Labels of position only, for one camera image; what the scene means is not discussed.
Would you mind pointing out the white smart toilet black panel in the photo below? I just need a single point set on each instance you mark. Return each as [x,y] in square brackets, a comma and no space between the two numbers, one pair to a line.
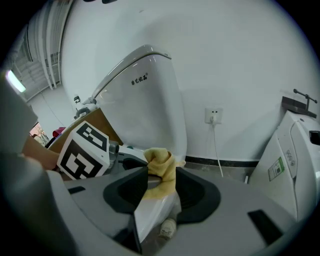
[282,170]

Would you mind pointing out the yellow cleaning cloth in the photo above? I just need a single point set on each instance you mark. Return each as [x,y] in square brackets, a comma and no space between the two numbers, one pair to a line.
[162,165]

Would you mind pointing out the white wall socket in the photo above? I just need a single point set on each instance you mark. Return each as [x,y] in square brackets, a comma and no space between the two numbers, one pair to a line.
[213,113]

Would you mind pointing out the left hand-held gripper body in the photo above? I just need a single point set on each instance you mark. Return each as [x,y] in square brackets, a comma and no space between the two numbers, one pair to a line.
[82,155]

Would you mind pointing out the white toilet with square tank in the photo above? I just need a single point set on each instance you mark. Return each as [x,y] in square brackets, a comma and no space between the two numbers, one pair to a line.
[150,100]

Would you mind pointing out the white plastic strip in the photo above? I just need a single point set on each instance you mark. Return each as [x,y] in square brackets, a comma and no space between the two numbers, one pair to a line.
[246,179]

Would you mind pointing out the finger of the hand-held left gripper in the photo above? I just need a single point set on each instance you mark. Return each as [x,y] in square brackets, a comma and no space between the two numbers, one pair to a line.
[136,163]

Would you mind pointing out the person's white shirt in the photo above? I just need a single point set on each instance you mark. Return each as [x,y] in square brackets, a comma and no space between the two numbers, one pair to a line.
[15,112]

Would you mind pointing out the person's left forearm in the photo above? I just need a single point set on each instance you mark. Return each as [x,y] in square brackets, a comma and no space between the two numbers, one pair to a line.
[40,152]

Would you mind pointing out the fluorescent ceiling light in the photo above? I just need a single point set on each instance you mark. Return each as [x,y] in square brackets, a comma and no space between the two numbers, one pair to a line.
[15,81]

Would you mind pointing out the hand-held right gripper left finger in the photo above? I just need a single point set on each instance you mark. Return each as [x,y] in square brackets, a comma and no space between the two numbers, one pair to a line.
[112,195]

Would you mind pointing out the large cardboard box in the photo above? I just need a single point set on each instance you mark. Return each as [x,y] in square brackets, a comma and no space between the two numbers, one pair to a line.
[105,122]

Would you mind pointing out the person's white shoe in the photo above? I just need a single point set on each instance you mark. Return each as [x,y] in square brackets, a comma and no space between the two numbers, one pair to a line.
[168,228]

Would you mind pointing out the dark tray with black bar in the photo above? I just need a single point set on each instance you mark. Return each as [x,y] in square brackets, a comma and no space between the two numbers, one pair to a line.
[297,105]

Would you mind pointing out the red cloth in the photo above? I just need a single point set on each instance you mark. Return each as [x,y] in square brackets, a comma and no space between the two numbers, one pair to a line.
[58,132]

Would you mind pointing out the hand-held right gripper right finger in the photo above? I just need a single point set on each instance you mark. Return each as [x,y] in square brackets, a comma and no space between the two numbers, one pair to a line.
[225,225]

